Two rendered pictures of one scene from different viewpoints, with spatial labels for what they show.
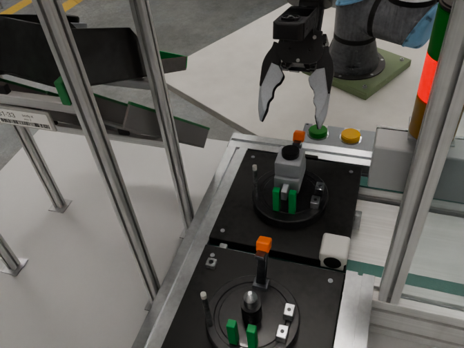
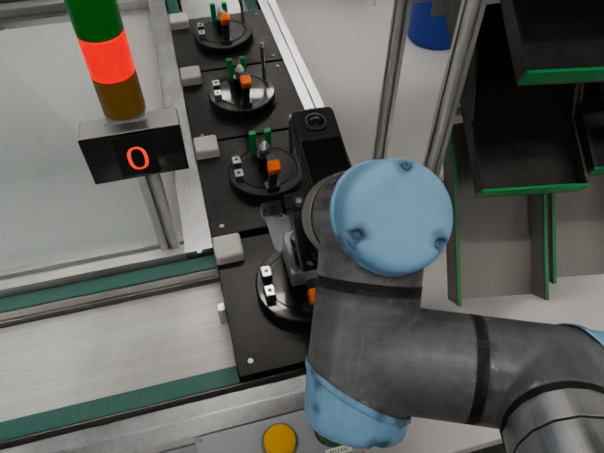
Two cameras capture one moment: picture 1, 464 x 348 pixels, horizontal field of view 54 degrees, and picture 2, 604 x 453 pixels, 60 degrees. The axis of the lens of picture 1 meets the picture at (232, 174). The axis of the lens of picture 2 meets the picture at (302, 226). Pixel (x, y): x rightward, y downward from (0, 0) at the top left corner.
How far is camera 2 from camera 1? 1.01 m
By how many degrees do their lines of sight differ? 81
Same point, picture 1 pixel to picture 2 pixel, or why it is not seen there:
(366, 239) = (209, 317)
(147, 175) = not seen: hidden behind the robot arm
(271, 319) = (251, 171)
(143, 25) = (455, 42)
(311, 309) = (226, 199)
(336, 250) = (224, 239)
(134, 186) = (519, 302)
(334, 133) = (307, 440)
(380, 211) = (204, 362)
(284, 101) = not seen: outside the picture
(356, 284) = (199, 244)
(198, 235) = not seen: hidden behind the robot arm
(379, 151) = (171, 111)
